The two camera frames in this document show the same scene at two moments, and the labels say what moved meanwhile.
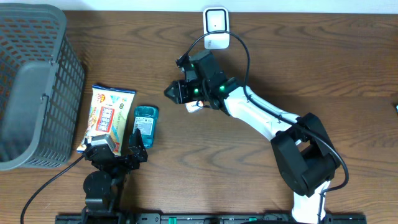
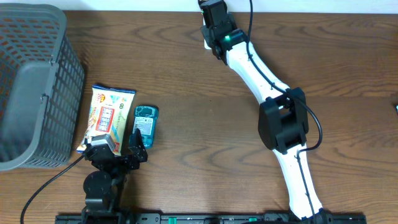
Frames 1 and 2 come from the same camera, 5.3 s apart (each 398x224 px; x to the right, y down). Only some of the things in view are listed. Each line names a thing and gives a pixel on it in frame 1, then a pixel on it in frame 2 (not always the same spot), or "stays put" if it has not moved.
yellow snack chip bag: (110, 110) stays put
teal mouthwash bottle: (145, 119) stays put
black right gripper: (176, 92) → (231, 15)
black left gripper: (139, 152) stays put
